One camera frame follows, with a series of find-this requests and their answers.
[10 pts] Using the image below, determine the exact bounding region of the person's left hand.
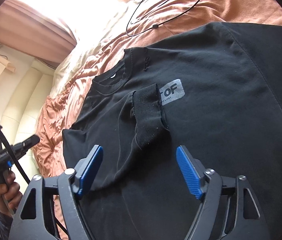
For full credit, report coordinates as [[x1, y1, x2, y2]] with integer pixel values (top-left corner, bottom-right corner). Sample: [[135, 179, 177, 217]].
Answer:
[[0, 171, 23, 217]]

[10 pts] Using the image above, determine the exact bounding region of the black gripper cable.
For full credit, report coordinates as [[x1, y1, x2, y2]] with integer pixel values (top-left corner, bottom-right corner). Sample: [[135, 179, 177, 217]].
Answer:
[[0, 107, 68, 238]]

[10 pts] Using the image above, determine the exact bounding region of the rust orange bed blanket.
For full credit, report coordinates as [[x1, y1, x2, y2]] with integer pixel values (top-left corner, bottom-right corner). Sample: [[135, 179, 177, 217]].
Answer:
[[32, 0, 282, 240]]

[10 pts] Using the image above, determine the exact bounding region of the cream padded headboard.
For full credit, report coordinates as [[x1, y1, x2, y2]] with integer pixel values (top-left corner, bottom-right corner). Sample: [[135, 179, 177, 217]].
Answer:
[[0, 37, 56, 181]]

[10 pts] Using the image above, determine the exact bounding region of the black long-sleeve sweatshirt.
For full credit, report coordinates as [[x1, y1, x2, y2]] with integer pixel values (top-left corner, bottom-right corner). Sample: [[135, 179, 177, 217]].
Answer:
[[63, 23, 282, 239]]

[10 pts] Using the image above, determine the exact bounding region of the pink curtain left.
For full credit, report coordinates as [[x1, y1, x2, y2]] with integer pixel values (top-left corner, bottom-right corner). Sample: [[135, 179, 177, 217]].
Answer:
[[0, 0, 77, 69]]

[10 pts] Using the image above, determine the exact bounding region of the cream bed sheet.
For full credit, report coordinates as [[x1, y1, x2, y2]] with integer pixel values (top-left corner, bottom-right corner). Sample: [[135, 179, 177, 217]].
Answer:
[[49, 0, 141, 98]]

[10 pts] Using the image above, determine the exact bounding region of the black cable on bed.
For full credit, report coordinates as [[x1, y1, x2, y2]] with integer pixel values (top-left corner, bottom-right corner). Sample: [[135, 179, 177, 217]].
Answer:
[[125, 0, 219, 37]]

